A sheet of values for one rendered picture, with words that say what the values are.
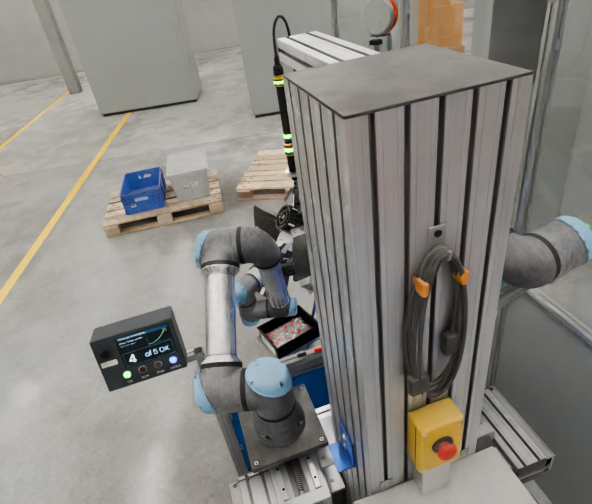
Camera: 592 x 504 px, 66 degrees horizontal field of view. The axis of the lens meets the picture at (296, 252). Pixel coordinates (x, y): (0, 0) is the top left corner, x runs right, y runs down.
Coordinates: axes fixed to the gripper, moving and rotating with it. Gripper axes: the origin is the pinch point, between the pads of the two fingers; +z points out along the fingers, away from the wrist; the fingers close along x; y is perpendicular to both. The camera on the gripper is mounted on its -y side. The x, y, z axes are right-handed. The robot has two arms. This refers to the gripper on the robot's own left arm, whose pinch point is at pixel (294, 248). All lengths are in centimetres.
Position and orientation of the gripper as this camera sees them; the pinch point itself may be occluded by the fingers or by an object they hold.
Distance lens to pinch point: 183.1
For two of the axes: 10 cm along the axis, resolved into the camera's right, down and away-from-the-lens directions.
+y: -7.9, -1.5, 5.9
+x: 2.2, 8.4, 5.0
